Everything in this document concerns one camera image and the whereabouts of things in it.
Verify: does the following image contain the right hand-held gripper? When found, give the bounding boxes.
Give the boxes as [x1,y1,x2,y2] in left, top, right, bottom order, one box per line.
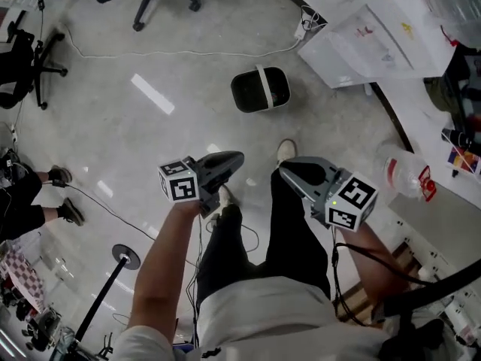
[278,156,379,234]

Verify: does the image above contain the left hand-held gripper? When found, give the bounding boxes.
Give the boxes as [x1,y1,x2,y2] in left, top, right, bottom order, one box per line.
[157,150,246,220]

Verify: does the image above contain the black waste bin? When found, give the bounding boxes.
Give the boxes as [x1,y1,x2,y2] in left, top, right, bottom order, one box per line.
[230,64,292,114]

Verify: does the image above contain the person's left forearm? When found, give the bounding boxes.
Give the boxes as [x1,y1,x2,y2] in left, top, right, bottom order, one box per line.
[129,199,202,335]

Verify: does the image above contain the person's right forearm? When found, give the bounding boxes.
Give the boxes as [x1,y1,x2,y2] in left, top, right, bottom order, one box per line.
[333,218,411,316]

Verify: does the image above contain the person's right pale shoe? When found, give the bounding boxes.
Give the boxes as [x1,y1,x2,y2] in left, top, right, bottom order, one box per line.
[276,138,299,171]

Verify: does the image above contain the person's pale shoe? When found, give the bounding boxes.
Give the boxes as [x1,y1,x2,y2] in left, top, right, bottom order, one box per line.
[276,138,299,171]
[216,184,242,218]

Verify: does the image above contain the person's left pale shoe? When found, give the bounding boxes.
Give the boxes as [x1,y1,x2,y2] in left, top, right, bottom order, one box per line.
[216,184,242,218]

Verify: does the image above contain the person's black trousers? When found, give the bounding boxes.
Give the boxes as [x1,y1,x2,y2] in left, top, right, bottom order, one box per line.
[194,166,332,308]

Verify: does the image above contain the clear water jug red cap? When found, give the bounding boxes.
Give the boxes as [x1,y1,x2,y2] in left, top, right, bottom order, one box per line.
[411,0,481,50]
[378,144,437,202]

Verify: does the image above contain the white curved counter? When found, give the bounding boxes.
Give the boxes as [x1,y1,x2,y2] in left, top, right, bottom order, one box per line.
[262,0,481,218]

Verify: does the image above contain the brown wooden bench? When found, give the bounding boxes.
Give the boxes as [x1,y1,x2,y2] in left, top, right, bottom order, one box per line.
[336,241,424,329]

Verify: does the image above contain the black pole stand round base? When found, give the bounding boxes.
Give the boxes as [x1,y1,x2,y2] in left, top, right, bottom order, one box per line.
[73,243,141,347]

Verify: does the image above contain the person's white shirt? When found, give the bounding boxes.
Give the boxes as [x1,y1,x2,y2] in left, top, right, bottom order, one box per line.
[111,275,455,361]

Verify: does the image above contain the white power strip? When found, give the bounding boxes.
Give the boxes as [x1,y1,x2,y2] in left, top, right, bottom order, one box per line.
[294,7,328,41]

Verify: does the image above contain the white water dispenser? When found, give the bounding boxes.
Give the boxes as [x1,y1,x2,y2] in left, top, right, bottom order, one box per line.
[297,0,458,89]

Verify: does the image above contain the black bottle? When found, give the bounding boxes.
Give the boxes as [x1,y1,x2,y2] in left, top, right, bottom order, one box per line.
[440,126,476,147]

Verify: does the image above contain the colourful striped packet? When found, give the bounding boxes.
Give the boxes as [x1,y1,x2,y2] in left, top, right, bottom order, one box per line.
[446,146,481,175]

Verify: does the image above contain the red white checkered cloth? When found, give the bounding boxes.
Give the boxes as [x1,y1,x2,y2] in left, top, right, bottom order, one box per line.
[0,244,47,310]

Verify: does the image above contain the thin black floor cable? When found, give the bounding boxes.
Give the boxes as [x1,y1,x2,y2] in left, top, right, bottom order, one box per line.
[51,180,197,267]

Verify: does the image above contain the long white floor cable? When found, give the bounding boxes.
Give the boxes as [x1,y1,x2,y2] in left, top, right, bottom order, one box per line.
[61,23,302,59]

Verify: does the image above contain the thick black gripper cable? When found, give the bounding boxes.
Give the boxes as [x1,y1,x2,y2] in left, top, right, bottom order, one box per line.
[330,226,481,308]

